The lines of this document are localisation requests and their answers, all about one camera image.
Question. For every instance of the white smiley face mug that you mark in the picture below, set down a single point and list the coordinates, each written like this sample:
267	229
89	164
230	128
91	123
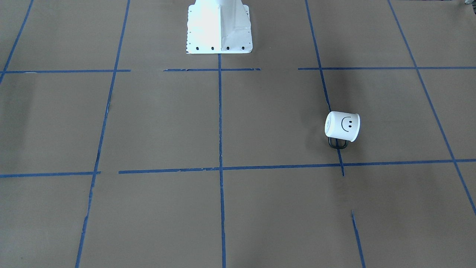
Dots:
341	128

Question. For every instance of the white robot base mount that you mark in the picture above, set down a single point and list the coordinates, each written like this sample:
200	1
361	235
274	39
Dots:
218	27

